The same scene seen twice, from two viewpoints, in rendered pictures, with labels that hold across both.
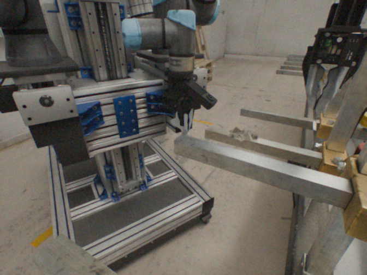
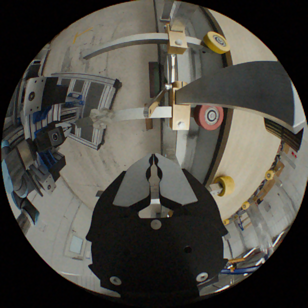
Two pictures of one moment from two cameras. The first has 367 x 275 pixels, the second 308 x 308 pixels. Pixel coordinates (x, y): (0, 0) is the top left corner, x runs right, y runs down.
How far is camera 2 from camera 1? 0.56 m
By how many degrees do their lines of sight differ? 87
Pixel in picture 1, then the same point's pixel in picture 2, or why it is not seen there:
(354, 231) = not seen: hidden behind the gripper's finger
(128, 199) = (83, 113)
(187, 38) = (16, 177)
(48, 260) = not seen: hidden behind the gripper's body
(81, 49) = not seen: hidden behind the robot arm
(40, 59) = (30, 185)
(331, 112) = (178, 27)
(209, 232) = (125, 89)
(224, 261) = (138, 97)
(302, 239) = (165, 138)
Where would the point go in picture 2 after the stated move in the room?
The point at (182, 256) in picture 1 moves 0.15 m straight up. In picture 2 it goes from (121, 107) to (116, 108)
